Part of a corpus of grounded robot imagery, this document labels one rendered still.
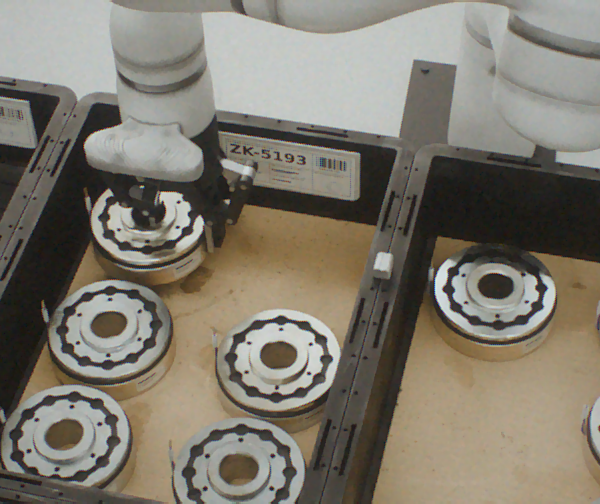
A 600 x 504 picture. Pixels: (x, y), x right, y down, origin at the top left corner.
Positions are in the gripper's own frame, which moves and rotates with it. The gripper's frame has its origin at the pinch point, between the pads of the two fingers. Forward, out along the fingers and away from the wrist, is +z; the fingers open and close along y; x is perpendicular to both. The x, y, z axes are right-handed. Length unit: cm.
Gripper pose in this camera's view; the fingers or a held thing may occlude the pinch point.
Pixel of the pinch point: (185, 228)
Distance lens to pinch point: 130.1
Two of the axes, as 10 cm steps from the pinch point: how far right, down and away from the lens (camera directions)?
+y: -9.7, -1.5, 1.8
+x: -2.3, 7.5, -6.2
